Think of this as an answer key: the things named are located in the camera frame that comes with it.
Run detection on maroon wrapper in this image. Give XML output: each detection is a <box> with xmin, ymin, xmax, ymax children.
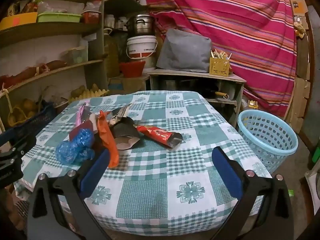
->
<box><xmin>69</xmin><ymin>119</ymin><xmax>95</xmax><ymax>141</ymax></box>

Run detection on yellow utensil holder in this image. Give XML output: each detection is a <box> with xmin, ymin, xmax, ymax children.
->
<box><xmin>209</xmin><ymin>49</ymin><xmax>231</xmax><ymax>77</ymax></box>

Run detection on white plastic bucket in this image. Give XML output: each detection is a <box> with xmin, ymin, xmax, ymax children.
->
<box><xmin>126</xmin><ymin>35</ymin><xmax>158</xmax><ymax>61</ymax></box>

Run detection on red snack wrapper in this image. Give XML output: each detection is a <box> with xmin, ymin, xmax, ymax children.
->
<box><xmin>136</xmin><ymin>126</ymin><xmax>184</xmax><ymax>148</ymax></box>

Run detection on wooden shelf board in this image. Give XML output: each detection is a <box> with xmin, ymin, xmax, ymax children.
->
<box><xmin>104</xmin><ymin>0</ymin><xmax>150</xmax><ymax>30</ymax></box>

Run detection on orange plastic wrapper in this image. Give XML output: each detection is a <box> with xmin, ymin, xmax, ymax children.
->
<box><xmin>97</xmin><ymin>110</ymin><xmax>120</xmax><ymax>168</ymax></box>

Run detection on red striped blanket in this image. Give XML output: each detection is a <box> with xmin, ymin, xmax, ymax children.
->
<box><xmin>142</xmin><ymin>0</ymin><xmax>298</xmax><ymax>118</ymax></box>

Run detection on yellow plastic tray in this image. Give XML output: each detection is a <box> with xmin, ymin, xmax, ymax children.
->
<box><xmin>0</xmin><ymin>12</ymin><xmax>38</xmax><ymax>32</ymax></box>

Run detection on beige wrapper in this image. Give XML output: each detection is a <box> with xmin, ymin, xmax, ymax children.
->
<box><xmin>89</xmin><ymin>114</ymin><xmax>99</xmax><ymax>133</ymax></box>

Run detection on cardboard wall panels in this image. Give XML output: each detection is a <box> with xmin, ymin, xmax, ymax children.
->
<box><xmin>285</xmin><ymin>0</ymin><xmax>312</xmax><ymax>133</ymax></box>

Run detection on light blue plastic basket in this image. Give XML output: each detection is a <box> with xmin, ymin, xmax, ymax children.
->
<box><xmin>237</xmin><ymin>109</ymin><xmax>299</xmax><ymax>174</ymax></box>

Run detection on yellow mesh bag of fruit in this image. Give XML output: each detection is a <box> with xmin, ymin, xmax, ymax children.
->
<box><xmin>7</xmin><ymin>99</ymin><xmax>38</xmax><ymax>128</ymax></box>

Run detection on pink wrapper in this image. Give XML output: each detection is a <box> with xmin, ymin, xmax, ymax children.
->
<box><xmin>75</xmin><ymin>102</ymin><xmax>90</xmax><ymax>128</ymax></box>

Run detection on blue plastic bag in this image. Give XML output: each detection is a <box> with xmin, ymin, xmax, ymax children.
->
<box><xmin>55</xmin><ymin>128</ymin><xmax>95</xmax><ymax>165</ymax></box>

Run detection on small red basket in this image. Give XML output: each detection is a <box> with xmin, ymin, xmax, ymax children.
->
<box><xmin>82</xmin><ymin>10</ymin><xmax>101</xmax><ymax>24</ymax></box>

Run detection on yellow oil jug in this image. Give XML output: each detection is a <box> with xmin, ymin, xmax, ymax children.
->
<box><xmin>104</xmin><ymin>28</ymin><xmax>120</xmax><ymax>78</ymax></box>

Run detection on dark patterned pouch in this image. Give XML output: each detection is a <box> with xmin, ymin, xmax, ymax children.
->
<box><xmin>110</xmin><ymin>116</ymin><xmax>142</xmax><ymax>150</ymax></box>

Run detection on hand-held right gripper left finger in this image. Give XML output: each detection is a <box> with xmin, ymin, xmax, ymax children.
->
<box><xmin>26</xmin><ymin>148</ymin><xmax>112</xmax><ymax>240</ymax></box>

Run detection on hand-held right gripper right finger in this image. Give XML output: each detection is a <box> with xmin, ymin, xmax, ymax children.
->
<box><xmin>211</xmin><ymin>146</ymin><xmax>294</xmax><ymax>240</ymax></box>

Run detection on blue plastic crate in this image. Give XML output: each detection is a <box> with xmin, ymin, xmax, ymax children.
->
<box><xmin>4</xmin><ymin>102</ymin><xmax>57</xmax><ymax>143</ymax></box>

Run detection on wooden cabinet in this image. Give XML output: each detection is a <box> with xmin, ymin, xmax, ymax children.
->
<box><xmin>147</xmin><ymin>69</ymin><xmax>247</xmax><ymax>128</ymax></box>

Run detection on steel pot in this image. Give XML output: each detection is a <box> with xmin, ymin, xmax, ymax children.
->
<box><xmin>126</xmin><ymin>14</ymin><xmax>155</xmax><ymax>37</ymax></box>

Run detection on clear plastic container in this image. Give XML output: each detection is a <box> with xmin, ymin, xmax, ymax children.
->
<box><xmin>61</xmin><ymin>47</ymin><xmax>88</xmax><ymax>64</ymax></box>

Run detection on reddish brown tied bundle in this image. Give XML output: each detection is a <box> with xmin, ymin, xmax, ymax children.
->
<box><xmin>0</xmin><ymin>60</ymin><xmax>68</xmax><ymax>87</ymax></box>

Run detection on white metal appliance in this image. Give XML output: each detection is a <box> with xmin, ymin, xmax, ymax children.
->
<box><xmin>304</xmin><ymin>170</ymin><xmax>320</xmax><ymax>205</ymax></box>

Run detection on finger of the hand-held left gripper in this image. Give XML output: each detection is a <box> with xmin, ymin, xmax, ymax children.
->
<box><xmin>0</xmin><ymin>129</ymin><xmax>38</xmax><ymax>156</ymax></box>

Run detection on red basin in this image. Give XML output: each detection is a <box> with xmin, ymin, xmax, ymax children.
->
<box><xmin>119</xmin><ymin>60</ymin><xmax>146</xmax><ymax>78</ymax></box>

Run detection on yellow egg tray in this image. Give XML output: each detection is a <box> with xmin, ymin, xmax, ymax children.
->
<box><xmin>69</xmin><ymin>84</ymin><xmax>110</xmax><ymax>103</ymax></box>

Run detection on curved wooden shelf unit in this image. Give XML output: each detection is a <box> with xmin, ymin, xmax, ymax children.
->
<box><xmin>0</xmin><ymin>0</ymin><xmax>107</xmax><ymax>135</ymax></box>

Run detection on green checked tablecloth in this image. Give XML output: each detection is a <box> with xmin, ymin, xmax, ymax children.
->
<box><xmin>14</xmin><ymin>90</ymin><xmax>273</xmax><ymax>235</ymax></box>

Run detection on green box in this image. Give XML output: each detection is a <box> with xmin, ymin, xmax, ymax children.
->
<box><xmin>309</xmin><ymin>147</ymin><xmax>320</xmax><ymax>170</ymax></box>

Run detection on green plastic tray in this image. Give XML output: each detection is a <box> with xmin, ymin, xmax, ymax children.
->
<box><xmin>37</xmin><ymin>12</ymin><xmax>82</xmax><ymax>23</ymax></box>

